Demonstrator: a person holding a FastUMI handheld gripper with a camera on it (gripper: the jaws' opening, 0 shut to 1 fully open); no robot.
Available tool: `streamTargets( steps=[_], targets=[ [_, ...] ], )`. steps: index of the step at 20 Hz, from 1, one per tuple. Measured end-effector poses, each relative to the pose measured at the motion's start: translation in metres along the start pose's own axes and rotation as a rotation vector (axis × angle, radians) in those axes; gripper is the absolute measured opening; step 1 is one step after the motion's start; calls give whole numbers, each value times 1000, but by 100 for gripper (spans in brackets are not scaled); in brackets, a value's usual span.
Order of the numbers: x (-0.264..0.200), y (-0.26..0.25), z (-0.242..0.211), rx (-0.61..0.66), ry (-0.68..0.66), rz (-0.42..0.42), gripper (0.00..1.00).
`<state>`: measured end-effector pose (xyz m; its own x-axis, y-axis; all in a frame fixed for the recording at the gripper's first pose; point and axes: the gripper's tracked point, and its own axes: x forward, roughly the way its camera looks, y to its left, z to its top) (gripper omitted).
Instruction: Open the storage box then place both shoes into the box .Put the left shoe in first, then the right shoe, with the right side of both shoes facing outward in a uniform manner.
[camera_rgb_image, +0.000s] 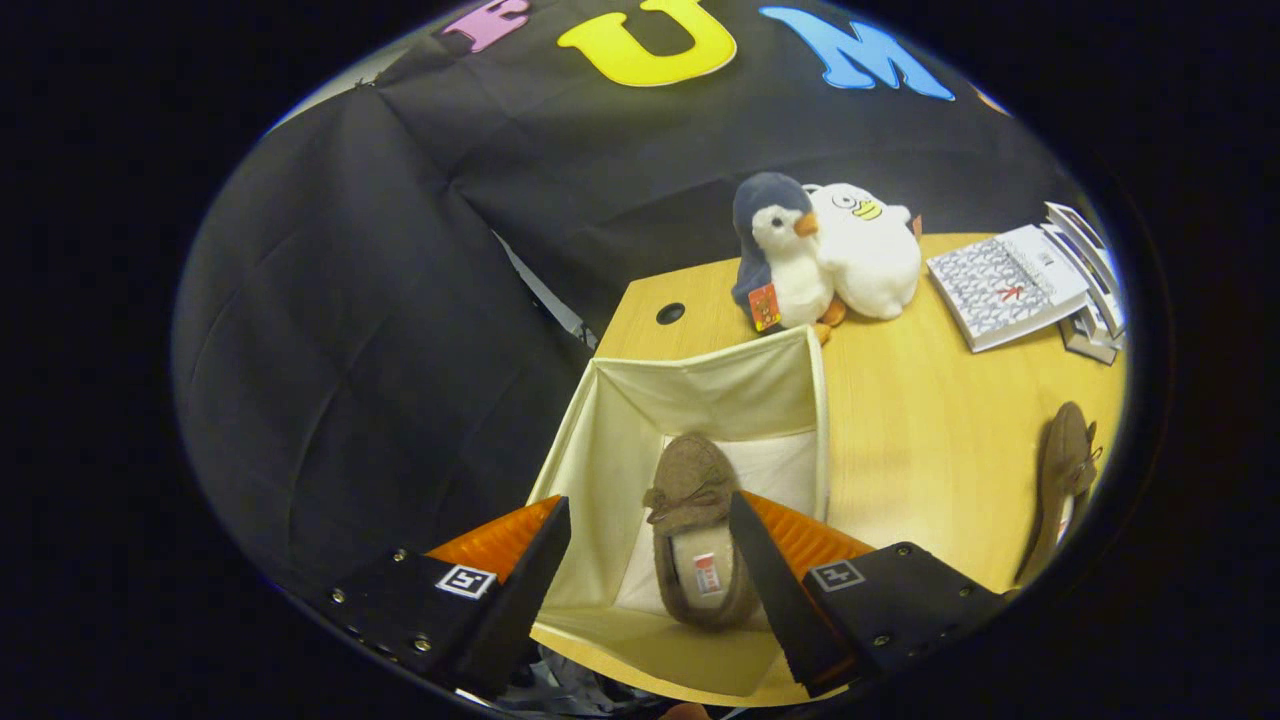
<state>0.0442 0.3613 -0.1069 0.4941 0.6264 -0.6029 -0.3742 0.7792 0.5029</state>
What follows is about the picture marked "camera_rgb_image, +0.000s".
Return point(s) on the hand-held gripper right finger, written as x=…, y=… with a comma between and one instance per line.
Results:
x=780, y=600

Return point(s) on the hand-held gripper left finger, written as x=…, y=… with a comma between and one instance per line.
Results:
x=520, y=600

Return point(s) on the brown fuzzy shoe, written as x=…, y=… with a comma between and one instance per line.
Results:
x=1065, y=450
x=690, y=480

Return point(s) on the beige fabric storage box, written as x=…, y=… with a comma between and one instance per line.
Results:
x=700, y=390

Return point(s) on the grey penguin plush toy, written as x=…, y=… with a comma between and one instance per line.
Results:
x=790, y=270

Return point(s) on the black backdrop cloth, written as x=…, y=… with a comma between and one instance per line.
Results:
x=380, y=300

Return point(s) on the white duck plush toy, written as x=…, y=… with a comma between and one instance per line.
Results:
x=870, y=265

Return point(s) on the grey patterned cover book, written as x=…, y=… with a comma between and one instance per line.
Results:
x=1000, y=290

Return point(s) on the thin white book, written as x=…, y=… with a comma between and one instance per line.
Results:
x=1100, y=320

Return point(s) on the white book blue cover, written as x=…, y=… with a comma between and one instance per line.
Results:
x=1085, y=275

